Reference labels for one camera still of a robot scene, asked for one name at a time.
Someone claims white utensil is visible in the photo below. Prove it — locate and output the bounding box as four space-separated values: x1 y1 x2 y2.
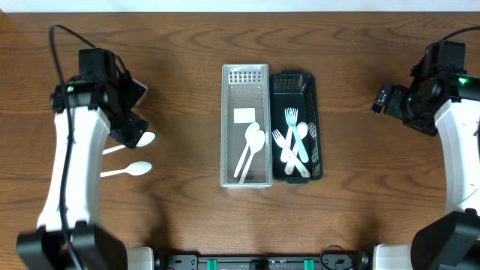
271 129 311 178

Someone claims white label in basket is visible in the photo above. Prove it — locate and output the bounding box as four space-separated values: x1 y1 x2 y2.
233 108 256 124

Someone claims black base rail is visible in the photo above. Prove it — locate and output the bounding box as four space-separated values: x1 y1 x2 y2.
153 245 373 270

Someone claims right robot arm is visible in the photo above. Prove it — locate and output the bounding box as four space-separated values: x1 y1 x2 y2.
369 39 479 269

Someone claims white plastic spoon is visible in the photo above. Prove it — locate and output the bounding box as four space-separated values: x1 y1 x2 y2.
284 122 308 176

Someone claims mint green plastic fork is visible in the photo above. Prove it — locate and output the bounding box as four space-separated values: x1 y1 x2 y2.
284 107 309 163

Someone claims dark green mesh basket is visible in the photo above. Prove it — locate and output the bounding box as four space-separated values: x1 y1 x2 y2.
270 70 323 184

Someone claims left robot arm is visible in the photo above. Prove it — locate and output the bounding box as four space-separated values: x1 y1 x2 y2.
16 48 149 269

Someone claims white plastic fork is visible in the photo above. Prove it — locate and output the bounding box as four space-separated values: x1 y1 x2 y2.
280 107 298 163

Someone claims clear plastic mesh basket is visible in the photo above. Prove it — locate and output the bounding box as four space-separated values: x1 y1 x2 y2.
220 64 273 189

